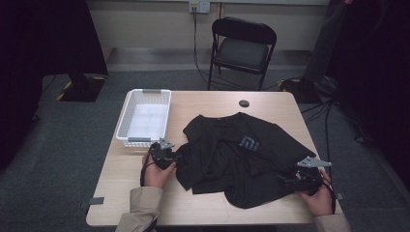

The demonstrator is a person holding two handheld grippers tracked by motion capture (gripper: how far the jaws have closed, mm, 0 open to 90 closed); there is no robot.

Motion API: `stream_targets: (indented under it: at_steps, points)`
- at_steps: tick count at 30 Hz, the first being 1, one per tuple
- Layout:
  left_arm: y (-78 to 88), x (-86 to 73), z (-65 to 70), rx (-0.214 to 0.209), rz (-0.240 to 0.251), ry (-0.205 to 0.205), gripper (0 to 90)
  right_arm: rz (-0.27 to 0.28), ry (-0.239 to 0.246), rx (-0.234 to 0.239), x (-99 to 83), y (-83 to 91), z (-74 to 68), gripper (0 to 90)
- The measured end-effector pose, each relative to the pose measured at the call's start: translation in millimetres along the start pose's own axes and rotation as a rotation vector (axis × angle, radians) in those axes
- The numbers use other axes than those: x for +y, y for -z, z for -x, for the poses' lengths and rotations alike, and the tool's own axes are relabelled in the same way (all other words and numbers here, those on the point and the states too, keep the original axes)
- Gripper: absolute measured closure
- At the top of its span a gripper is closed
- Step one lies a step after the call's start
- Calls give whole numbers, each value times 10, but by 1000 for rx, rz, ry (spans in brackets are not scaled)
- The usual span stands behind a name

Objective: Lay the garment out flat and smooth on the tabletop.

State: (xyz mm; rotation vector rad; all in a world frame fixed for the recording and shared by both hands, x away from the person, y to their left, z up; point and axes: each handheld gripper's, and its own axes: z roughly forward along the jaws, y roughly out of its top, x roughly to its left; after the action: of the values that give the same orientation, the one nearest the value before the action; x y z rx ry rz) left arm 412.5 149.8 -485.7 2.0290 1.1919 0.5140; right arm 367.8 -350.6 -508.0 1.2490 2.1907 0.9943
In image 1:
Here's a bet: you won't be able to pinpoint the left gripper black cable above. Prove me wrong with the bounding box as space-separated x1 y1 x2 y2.
139 150 160 189

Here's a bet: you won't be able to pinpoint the white plastic basket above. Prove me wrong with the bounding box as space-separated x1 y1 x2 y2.
115 88 173 150

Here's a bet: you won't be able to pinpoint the person's right hand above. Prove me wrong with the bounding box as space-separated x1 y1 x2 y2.
296 168 336 218

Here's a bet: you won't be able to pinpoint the dark curtain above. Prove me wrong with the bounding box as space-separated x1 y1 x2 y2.
304 0 410 191
0 0 109 172

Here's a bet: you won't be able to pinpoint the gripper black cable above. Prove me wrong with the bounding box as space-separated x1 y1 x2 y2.
319 173 337 216
139 150 160 189

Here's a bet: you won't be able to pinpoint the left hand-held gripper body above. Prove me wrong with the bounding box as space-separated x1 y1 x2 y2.
149 137 178 171

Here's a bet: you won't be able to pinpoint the black floor cables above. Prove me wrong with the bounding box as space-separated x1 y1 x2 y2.
299 95 376 182

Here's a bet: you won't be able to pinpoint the black stand base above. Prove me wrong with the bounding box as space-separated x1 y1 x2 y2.
55 72 107 103
278 76 324 104

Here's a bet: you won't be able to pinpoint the black t-shirt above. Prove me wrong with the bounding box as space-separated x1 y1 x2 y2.
173 111 318 210

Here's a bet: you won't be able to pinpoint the person's left hand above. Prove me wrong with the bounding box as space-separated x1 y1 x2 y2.
141 153 178 189

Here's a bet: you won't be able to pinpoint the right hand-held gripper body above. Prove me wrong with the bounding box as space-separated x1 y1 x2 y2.
289 156 333 197

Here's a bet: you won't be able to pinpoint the black folding chair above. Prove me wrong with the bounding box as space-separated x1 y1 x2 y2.
207 16 278 92

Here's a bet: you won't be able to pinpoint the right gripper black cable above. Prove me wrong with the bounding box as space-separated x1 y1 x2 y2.
319 173 337 216

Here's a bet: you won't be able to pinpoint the white wall socket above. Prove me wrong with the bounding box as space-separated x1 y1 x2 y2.
189 0 212 15

